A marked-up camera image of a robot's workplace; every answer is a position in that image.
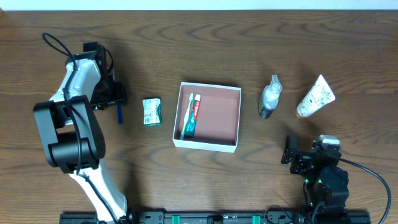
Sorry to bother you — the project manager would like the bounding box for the blue disposable razor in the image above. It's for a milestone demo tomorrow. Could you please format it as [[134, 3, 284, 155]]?
[[116, 104, 123, 124]]

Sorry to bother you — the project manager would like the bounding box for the green Dettol soap pack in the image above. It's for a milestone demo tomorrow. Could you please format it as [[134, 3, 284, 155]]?
[[142, 98, 162, 126]]

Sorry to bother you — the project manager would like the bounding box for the green toothbrush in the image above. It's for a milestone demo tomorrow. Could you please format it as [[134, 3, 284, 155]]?
[[180, 92, 194, 140]]

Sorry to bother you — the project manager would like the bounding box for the Colgate toothpaste tube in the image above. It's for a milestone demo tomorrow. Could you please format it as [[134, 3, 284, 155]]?
[[185, 94, 201, 138]]

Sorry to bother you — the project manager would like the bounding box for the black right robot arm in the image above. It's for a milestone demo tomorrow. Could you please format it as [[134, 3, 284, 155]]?
[[281, 134, 351, 223]]

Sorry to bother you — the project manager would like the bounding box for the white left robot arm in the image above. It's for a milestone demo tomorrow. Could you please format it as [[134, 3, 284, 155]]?
[[33, 42, 131, 223]]

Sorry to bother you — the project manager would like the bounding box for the white Pantene tube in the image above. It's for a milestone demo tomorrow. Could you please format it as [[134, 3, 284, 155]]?
[[296, 75, 336, 118]]

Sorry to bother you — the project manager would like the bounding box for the clear foam pump soap bottle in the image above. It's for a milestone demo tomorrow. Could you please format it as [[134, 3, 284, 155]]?
[[258, 75, 282, 119]]

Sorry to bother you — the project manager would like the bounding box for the white box with red interior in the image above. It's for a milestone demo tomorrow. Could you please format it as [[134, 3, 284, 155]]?
[[172, 82, 242, 153]]

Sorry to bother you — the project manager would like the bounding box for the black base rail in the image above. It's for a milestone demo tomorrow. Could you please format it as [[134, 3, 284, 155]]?
[[58, 210, 373, 224]]

